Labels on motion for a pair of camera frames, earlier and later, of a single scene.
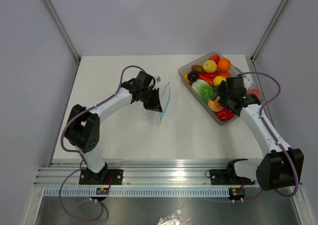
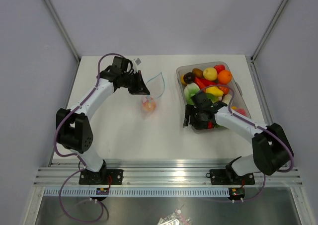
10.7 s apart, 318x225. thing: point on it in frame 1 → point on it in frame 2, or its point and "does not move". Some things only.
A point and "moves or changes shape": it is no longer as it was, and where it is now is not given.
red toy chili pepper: (208, 76) → (207, 82)
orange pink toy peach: (214, 105) moves or changes shape
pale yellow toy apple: (209, 66) → (210, 74)
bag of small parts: (175, 218) does not move
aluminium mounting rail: (139, 174) does not move
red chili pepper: (209, 80) → (199, 83)
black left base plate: (104, 177) does not move
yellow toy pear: (217, 80) → (215, 91)
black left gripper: (155, 105) → (140, 88)
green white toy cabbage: (203, 89) → (190, 90)
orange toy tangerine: (224, 65) → (224, 76)
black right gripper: (222, 88) → (190, 110)
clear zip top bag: (154, 117) moves or changes shape
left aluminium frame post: (59, 24) does not move
